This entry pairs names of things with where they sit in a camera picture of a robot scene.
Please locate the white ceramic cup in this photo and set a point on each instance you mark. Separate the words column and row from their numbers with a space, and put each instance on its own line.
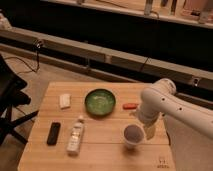
column 133, row 136

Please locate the green bowl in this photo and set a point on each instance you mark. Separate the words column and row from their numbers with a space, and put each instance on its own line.
column 100, row 102

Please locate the white sponge block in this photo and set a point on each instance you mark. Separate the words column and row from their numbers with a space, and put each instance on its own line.
column 65, row 101

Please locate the orange carrot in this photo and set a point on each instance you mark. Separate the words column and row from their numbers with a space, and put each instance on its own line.
column 129, row 106

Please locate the black remote control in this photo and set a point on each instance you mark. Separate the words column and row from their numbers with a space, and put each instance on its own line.
column 53, row 133

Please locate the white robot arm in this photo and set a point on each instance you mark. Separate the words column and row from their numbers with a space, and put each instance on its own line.
column 159, row 97

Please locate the white bottle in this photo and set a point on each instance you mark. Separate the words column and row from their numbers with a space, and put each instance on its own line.
column 75, row 138

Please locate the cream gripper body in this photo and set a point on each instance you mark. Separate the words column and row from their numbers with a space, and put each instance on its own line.
column 149, row 131

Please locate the wooden table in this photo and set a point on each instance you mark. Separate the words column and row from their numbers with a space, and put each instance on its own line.
column 102, row 147

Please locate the black office chair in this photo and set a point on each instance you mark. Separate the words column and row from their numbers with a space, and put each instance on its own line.
column 11, row 95

